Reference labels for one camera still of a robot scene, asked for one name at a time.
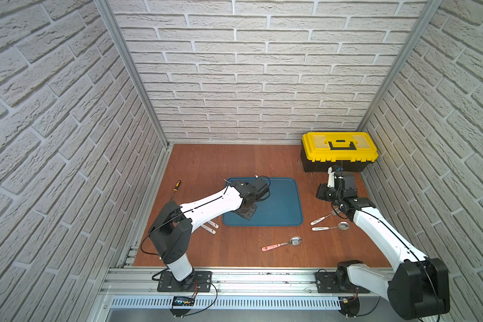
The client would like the small green controller board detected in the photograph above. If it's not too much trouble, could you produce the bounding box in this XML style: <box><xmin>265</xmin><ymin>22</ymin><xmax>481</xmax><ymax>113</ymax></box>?
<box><xmin>172</xmin><ymin>296</ymin><xmax>195</xmax><ymax>307</ymax></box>

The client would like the round black connector box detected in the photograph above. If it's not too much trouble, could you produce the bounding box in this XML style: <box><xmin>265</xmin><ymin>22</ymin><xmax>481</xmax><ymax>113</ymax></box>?
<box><xmin>339</xmin><ymin>297</ymin><xmax>360</xmax><ymax>318</ymax></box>

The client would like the white handled fork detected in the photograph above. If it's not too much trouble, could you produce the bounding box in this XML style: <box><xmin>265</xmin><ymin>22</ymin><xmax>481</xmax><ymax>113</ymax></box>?
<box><xmin>311</xmin><ymin>209</ymin><xmax>340</xmax><ymax>225</ymax></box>
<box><xmin>207</xmin><ymin>221</ymin><xmax>219</xmax><ymax>229</ymax></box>

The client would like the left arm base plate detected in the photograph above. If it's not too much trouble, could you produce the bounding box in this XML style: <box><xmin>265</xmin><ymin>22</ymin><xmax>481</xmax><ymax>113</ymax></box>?
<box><xmin>152</xmin><ymin>270</ymin><xmax>213</xmax><ymax>292</ymax></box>

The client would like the teal plastic tray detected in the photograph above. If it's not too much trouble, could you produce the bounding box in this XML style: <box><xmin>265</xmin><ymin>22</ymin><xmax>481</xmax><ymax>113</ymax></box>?
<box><xmin>222</xmin><ymin>177</ymin><xmax>303</xmax><ymax>227</ymax></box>

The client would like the pink handled spoon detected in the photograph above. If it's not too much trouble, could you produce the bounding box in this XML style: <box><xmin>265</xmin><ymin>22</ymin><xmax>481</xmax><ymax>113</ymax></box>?
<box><xmin>261</xmin><ymin>236</ymin><xmax>303</xmax><ymax>252</ymax></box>

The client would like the aluminium front rail frame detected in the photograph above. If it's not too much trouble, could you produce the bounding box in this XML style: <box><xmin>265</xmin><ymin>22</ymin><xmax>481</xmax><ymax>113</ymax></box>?
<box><xmin>88</xmin><ymin>267</ymin><xmax>388</xmax><ymax>321</ymax></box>

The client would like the white handled spoon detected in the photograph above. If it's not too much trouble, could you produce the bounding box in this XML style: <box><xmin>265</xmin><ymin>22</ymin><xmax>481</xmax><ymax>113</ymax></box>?
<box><xmin>201</xmin><ymin>225</ymin><xmax>216</xmax><ymax>235</ymax></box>
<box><xmin>311</xmin><ymin>221</ymin><xmax>350</xmax><ymax>232</ymax></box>

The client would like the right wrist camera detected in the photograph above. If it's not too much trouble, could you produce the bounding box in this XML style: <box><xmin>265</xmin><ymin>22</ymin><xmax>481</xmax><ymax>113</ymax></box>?
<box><xmin>327</xmin><ymin>165</ymin><xmax>343</xmax><ymax>189</ymax></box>

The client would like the yellow black handled file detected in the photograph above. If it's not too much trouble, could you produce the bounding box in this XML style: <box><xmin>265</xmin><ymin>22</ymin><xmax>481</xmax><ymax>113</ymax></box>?
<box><xmin>170</xmin><ymin>180</ymin><xmax>182</xmax><ymax>201</ymax></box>

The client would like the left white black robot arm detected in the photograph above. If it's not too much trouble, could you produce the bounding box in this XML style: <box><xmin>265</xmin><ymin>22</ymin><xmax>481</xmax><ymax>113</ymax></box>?
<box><xmin>148</xmin><ymin>177</ymin><xmax>270</xmax><ymax>284</ymax></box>

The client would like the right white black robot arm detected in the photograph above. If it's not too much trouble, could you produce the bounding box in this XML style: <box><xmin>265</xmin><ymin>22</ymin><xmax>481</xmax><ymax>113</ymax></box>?
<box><xmin>316</xmin><ymin>166</ymin><xmax>450</xmax><ymax>320</ymax></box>

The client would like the yellow black toolbox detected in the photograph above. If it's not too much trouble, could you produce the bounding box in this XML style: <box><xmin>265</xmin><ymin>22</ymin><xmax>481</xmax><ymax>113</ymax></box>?
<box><xmin>301</xmin><ymin>132</ymin><xmax>379</xmax><ymax>173</ymax></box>

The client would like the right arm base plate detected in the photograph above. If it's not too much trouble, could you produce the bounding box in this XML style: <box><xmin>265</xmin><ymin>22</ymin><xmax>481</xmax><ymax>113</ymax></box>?
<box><xmin>315</xmin><ymin>270</ymin><xmax>370</xmax><ymax>295</ymax></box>

